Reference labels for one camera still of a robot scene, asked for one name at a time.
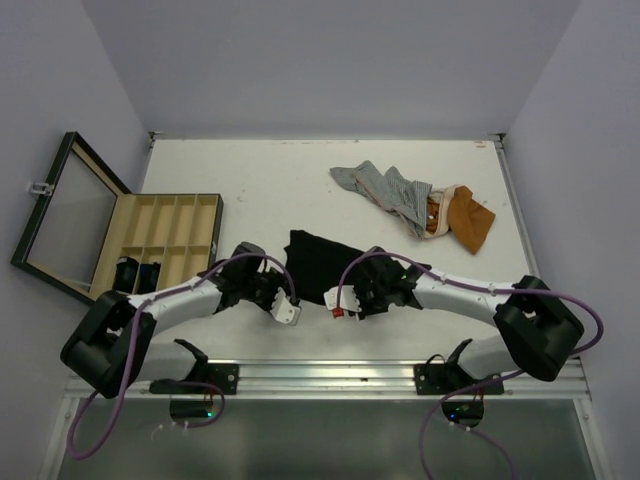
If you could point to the orange underwear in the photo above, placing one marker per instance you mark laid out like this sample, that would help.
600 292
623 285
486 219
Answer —
454 210

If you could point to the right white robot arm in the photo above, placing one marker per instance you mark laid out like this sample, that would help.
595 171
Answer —
536 333

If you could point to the wooden compartment organizer box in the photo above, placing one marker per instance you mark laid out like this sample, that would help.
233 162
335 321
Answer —
179 231

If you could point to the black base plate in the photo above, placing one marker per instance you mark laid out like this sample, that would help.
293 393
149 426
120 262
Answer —
224 376
437 377

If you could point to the black underwear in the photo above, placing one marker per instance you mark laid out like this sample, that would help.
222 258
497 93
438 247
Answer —
316 264
148 277
125 274

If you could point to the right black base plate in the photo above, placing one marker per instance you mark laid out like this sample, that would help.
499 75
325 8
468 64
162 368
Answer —
437 377

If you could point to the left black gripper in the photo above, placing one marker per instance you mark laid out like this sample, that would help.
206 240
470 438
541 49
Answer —
278 280

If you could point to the rolled black underwear in box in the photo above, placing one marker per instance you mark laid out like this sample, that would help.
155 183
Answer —
125 274

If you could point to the glass box lid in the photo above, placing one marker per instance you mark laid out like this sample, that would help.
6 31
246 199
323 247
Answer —
65 232

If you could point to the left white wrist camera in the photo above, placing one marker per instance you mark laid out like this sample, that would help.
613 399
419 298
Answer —
284 311

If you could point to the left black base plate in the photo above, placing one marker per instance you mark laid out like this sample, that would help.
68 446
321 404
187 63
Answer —
224 376

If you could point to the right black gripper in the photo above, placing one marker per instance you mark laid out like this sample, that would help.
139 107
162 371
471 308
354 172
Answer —
365 309

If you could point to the grey striped underwear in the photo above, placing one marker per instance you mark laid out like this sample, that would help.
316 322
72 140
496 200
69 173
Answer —
390 191

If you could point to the white wall latch clip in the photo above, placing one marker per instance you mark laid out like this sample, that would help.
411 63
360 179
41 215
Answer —
40 188

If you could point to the aluminium mounting rail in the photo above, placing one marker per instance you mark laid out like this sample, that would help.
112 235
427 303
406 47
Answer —
387 380

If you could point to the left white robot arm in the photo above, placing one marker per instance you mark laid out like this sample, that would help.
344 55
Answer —
113 346

